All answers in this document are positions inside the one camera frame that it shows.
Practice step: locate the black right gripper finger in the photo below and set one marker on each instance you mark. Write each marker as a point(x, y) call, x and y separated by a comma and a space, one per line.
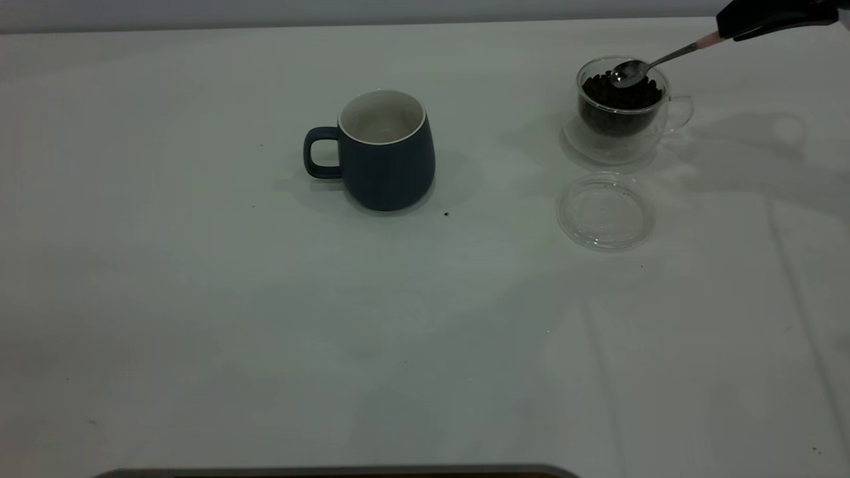
point(773, 33)

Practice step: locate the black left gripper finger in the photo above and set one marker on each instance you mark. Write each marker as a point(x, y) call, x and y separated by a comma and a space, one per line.
point(777, 13)

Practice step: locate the dark blue ceramic mug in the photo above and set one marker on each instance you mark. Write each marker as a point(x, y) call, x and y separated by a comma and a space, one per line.
point(388, 176)

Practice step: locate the dark coffee beans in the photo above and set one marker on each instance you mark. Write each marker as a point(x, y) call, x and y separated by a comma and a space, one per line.
point(617, 109)

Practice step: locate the clear glass lid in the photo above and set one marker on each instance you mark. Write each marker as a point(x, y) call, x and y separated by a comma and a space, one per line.
point(604, 216)

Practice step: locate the clear double-wall glass cup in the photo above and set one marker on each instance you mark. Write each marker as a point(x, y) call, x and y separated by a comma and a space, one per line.
point(607, 151)

